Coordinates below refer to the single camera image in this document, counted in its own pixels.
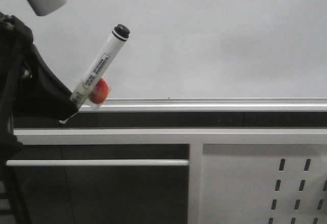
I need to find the white perforated pegboard panel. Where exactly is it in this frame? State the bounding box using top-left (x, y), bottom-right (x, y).
top-left (200, 144), bottom-right (326, 223)

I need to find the white black-tip whiteboard marker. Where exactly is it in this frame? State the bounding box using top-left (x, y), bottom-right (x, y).
top-left (69, 24), bottom-right (130, 109)

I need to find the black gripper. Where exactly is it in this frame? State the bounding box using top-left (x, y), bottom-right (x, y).
top-left (1, 13), bottom-right (78, 163)

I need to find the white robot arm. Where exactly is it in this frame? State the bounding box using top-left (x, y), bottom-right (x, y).
top-left (1, 0), bottom-right (77, 164)

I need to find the red round magnet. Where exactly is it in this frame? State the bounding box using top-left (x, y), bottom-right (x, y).
top-left (88, 78), bottom-right (111, 110)

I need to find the white metal whiteboard stand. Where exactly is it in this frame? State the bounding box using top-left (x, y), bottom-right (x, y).
top-left (16, 128), bottom-right (326, 223)

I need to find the white horizontal rail bar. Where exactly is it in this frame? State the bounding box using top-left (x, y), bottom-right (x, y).
top-left (6, 159), bottom-right (189, 167)

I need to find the white whiteboard with aluminium frame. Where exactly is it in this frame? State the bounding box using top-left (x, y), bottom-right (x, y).
top-left (1, 0), bottom-right (326, 111)

